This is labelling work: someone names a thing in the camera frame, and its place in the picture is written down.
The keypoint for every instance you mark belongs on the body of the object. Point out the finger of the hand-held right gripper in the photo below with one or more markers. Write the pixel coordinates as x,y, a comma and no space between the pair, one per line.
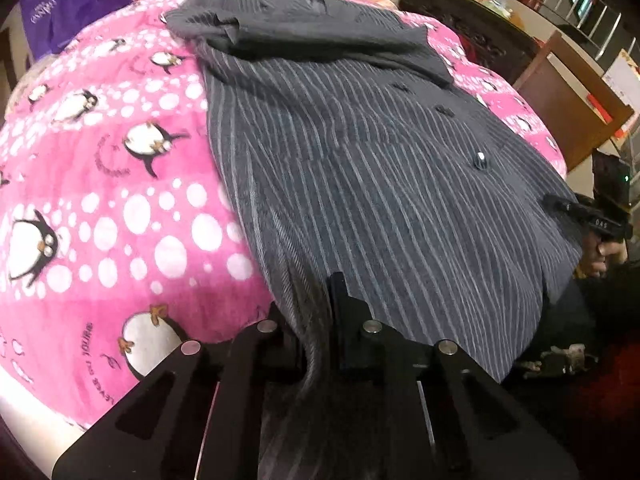
567,206

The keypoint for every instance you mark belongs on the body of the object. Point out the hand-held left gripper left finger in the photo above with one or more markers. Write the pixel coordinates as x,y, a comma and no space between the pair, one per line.
280,345

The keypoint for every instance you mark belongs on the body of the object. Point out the dark carved wooden cabinet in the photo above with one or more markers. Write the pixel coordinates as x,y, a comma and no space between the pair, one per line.
480,35

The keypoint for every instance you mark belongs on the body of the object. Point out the brown wooden chair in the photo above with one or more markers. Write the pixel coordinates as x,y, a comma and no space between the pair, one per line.
575,105

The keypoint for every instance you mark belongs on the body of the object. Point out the white paper calendar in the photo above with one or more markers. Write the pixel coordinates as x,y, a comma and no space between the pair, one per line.
622,75

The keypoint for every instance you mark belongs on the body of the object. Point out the purple tote bag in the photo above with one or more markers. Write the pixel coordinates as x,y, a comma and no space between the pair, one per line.
75,5

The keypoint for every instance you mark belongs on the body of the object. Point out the metal key bunch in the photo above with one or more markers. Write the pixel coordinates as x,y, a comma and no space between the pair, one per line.
560,357

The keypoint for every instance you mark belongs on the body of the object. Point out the grey pinstriped coat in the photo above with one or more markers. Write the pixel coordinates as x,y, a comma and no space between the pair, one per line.
375,160

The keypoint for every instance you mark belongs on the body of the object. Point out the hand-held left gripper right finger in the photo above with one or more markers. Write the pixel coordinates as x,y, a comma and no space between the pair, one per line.
350,330

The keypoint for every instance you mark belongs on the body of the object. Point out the person's right hand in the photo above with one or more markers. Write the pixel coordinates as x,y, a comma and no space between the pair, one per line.
602,257

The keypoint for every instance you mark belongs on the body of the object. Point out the pink penguin print blanket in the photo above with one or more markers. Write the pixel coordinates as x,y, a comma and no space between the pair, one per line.
100,160

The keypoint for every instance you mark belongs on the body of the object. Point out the metal railing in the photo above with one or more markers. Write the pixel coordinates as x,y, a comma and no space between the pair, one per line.
614,11

